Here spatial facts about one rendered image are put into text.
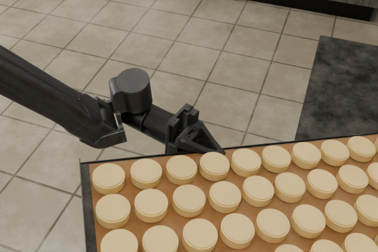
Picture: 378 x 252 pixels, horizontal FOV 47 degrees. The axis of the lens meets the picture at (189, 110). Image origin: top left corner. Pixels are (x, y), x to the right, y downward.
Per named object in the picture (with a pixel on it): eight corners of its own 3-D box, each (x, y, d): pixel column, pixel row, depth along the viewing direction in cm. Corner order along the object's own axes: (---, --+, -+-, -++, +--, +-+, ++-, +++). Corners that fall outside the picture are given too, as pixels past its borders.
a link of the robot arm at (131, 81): (88, 115, 84) (97, 150, 79) (74, 75, 75) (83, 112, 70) (148, 98, 86) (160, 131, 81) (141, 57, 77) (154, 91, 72)
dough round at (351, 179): (357, 171, 76) (361, 163, 75) (369, 194, 73) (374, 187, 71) (331, 171, 75) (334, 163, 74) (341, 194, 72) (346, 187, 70)
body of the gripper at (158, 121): (190, 145, 83) (159, 129, 86) (196, 106, 77) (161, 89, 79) (172, 166, 79) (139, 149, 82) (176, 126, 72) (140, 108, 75)
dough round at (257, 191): (260, 178, 72) (262, 171, 71) (277, 201, 69) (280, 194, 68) (235, 188, 70) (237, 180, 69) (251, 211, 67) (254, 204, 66)
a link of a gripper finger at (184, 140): (228, 162, 80) (185, 140, 84) (234, 135, 76) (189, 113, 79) (211, 185, 76) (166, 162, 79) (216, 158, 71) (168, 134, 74)
